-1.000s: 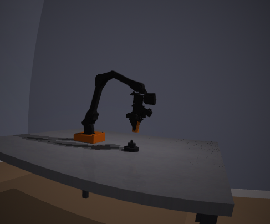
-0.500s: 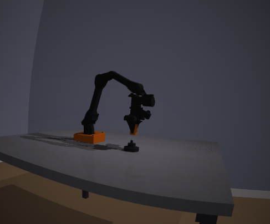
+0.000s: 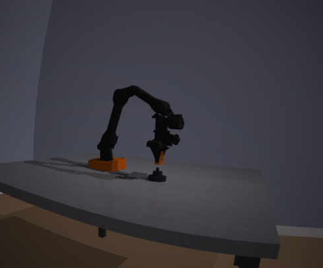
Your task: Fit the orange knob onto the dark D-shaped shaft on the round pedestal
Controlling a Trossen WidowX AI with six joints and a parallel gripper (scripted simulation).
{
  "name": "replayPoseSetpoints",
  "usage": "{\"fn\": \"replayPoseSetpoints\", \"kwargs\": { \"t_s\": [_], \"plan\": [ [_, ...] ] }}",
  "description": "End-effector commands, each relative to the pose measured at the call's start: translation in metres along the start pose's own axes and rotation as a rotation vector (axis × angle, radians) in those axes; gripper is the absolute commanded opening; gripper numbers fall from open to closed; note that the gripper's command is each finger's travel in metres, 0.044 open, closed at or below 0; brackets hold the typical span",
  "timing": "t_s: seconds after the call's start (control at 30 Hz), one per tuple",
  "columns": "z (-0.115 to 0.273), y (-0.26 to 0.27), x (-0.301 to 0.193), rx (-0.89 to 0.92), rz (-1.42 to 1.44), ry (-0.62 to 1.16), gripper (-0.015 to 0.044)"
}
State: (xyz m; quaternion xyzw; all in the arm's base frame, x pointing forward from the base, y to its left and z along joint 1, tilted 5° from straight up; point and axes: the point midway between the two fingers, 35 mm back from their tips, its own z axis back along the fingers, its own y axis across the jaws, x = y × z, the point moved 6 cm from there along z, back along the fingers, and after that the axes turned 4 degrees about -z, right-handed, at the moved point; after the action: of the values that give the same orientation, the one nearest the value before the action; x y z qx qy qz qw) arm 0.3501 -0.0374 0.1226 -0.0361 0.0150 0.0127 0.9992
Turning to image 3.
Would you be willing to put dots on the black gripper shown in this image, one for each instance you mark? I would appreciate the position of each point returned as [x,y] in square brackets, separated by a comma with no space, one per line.
[158,144]

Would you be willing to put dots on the orange knob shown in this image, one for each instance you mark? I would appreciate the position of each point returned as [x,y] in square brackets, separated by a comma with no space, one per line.
[161,159]

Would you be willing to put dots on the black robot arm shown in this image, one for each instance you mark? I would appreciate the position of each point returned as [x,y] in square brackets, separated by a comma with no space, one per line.
[120,98]

